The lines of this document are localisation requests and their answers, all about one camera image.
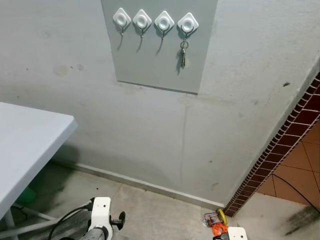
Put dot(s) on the orange plastic object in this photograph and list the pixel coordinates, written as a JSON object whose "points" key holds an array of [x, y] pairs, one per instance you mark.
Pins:
{"points": [[218, 229]]}

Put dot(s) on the small colourful box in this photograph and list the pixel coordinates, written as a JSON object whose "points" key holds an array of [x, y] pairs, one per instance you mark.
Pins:
{"points": [[210, 219]]}

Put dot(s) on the green plastic stool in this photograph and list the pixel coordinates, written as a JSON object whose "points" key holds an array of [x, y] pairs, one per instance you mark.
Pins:
{"points": [[26, 196]]}

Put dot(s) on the white folding table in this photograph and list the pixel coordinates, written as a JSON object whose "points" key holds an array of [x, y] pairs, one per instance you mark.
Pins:
{"points": [[25, 140]]}

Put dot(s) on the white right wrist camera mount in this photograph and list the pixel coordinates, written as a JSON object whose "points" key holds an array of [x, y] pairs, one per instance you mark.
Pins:
{"points": [[237, 234]]}

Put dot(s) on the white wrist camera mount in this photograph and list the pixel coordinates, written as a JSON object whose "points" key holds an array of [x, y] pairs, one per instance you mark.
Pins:
{"points": [[101, 212], [237, 234]]}

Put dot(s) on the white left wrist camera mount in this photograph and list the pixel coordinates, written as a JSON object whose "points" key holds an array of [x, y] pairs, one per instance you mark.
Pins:
{"points": [[101, 212]]}

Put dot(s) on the red brick tile wall edge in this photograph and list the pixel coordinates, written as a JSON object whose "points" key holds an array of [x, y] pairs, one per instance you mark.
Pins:
{"points": [[280, 140]]}

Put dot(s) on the grey wall board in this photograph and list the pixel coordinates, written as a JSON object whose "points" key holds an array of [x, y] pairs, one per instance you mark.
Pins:
{"points": [[150, 65]]}

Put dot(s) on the white square wall hook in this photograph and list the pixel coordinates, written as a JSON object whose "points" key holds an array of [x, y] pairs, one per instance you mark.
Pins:
{"points": [[121, 18], [142, 20], [187, 23], [164, 21]]}

